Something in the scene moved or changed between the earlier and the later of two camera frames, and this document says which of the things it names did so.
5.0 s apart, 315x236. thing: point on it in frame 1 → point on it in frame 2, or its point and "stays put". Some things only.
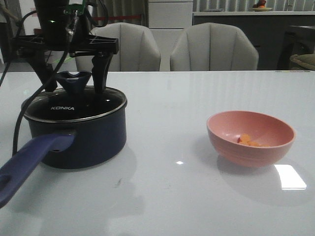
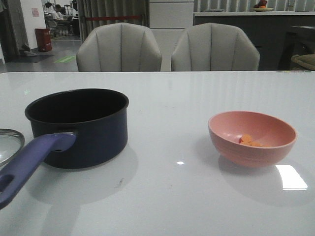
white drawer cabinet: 167,21 stays put
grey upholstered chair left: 138,50 stays put
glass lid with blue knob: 72,102 → 11,142
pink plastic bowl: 249,139 stays put
